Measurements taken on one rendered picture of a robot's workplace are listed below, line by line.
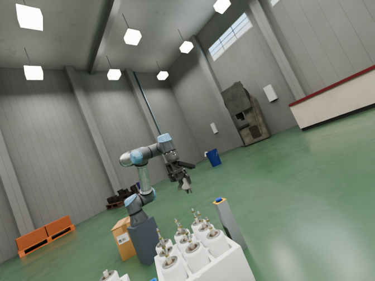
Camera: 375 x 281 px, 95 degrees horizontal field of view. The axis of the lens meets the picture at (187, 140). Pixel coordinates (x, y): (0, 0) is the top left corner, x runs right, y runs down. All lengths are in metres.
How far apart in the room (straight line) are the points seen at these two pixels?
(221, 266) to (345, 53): 7.53
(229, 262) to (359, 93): 4.82
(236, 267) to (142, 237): 0.84
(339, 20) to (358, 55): 1.26
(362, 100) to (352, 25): 3.27
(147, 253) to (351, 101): 4.96
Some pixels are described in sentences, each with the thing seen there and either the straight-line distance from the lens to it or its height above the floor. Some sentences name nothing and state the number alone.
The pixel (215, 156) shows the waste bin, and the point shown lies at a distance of 5.38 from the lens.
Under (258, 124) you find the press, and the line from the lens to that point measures 7.35.
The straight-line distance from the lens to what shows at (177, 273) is 0.92.
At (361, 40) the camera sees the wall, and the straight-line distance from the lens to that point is 7.92.
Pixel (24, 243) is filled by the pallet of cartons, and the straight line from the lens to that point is 6.46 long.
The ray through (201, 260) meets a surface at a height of 0.21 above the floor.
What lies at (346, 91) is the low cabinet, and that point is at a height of 0.54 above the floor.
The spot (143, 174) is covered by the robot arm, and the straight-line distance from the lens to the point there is 1.49.
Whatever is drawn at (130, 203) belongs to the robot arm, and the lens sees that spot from 1.59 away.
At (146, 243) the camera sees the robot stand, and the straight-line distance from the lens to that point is 1.62.
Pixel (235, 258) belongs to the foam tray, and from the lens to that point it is 0.97.
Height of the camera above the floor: 0.66
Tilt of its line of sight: 4 degrees up
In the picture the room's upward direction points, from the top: 24 degrees counter-clockwise
